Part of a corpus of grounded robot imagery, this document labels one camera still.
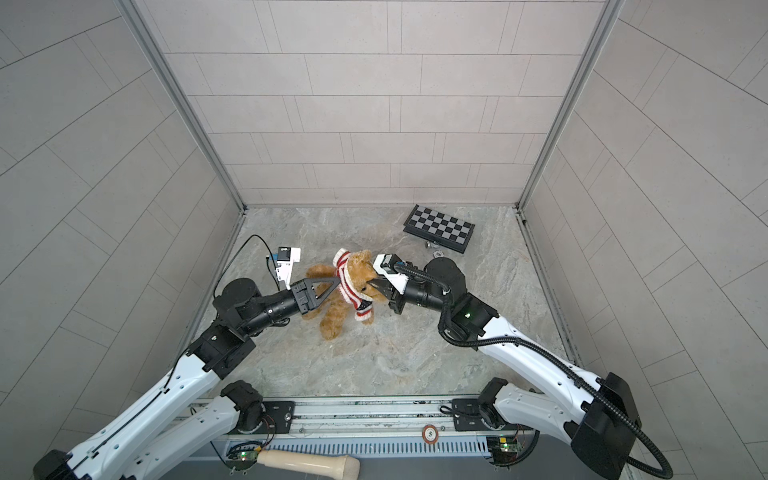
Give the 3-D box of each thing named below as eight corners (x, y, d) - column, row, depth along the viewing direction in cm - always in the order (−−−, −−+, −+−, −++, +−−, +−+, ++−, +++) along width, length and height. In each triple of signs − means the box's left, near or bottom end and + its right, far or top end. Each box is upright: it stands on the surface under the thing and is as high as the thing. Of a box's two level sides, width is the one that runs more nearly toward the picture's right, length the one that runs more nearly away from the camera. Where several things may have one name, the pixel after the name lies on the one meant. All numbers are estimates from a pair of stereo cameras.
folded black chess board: (402, 230, 111) (402, 224, 109) (415, 209, 118) (416, 203, 116) (464, 254, 105) (466, 248, 102) (474, 230, 112) (476, 224, 109)
